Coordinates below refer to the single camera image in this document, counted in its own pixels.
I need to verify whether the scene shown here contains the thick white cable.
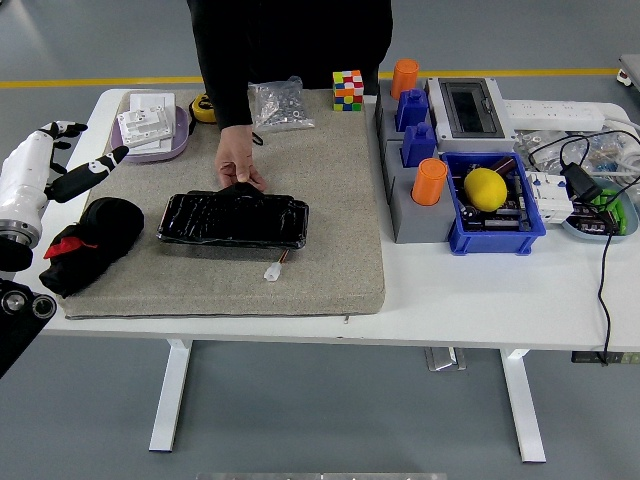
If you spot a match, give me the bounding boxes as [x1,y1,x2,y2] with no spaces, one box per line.
[602,110,640,182]

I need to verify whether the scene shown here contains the grey-brown mat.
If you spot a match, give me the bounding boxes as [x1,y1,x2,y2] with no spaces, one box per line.
[54,89,387,320]

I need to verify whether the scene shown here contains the colourful puzzle cube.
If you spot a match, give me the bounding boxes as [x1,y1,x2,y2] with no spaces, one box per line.
[332,69,365,113]

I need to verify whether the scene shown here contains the brown cylindrical capacitor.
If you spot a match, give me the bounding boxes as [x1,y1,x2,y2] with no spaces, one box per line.
[488,155,518,176]

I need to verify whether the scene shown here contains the thin black cable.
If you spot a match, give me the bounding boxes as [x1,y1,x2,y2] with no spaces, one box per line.
[527,129,640,367]

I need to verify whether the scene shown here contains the white table leg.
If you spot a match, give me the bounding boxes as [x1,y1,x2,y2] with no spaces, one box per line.
[499,348,548,464]
[148,339,194,454]

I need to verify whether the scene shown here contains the white flat switch plate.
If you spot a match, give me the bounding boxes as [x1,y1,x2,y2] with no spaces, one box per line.
[129,92,177,126]

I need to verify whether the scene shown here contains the person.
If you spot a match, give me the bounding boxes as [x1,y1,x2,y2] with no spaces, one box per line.
[187,0,394,132]

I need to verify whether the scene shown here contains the dark circuit board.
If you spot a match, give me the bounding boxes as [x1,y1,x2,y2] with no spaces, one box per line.
[457,202,532,234]

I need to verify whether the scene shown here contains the blue block with knob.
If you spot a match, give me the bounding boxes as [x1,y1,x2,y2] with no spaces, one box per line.
[396,88,430,134]
[401,121,439,169]

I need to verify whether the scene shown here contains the person's right hand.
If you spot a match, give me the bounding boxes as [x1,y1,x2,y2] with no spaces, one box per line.
[214,123,269,193]

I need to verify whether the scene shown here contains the yellow black tape measure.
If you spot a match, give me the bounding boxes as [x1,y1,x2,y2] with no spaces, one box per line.
[187,91,221,135]

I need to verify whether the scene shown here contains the black desk control box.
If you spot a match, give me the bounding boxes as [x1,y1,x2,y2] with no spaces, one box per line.
[571,351,640,366]

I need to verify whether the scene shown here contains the blue plastic bin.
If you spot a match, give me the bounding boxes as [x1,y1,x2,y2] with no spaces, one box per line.
[439,151,548,257]

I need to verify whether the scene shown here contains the grey distribution box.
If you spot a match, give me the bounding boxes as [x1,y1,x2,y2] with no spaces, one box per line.
[424,76,519,154]

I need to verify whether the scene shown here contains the grey block base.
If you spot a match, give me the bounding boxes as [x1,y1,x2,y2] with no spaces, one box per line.
[374,78,441,147]
[382,139,459,245]

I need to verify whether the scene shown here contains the purple oval tray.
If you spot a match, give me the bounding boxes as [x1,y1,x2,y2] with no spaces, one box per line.
[109,104,191,165]

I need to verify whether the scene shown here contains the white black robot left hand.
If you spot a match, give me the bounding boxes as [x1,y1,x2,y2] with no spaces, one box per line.
[0,119,131,224]

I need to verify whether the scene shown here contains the yellow lemon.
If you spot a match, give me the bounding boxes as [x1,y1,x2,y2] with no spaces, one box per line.
[463,167,510,211]

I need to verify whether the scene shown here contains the light blue tray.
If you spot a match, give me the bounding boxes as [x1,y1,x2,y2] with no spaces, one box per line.
[560,177,640,245]

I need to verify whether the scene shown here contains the dark electronic modules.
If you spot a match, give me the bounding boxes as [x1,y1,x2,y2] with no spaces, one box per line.
[572,203,621,236]

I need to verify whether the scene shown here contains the clear bag of screws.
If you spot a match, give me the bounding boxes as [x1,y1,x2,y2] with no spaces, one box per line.
[248,75,317,133]

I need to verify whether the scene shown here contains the white socket module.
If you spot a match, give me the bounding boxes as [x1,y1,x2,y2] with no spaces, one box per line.
[117,106,175,149]

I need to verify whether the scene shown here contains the clear bag of parts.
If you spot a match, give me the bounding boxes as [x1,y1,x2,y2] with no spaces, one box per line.
[514,127,640,176]

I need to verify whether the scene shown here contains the white circuit breaker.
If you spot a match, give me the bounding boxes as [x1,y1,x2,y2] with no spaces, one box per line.
[524,169,576,225]

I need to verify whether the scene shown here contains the orange cylinder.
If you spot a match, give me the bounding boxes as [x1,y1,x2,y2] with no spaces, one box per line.
[411,157,449,207]
[390,58,420,101]

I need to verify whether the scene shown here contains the silver metal bracket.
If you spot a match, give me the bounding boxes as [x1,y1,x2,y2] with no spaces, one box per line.
[424,346,467,372]

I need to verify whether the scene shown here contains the white power strip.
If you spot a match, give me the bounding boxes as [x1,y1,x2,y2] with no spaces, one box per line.
[502,99,607,132]

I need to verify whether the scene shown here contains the green terminal blocks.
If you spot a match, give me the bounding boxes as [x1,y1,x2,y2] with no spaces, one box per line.
[589,188,632,236]

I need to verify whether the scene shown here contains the white connector with wires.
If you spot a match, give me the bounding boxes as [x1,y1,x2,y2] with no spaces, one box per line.
[263,249,290,284]

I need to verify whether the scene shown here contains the black power adapter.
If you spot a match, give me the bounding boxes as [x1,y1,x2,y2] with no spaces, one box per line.
[559,163,605,203]

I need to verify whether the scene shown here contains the white thin cover plate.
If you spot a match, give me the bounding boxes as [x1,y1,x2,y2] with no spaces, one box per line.
[122,137,176,156]

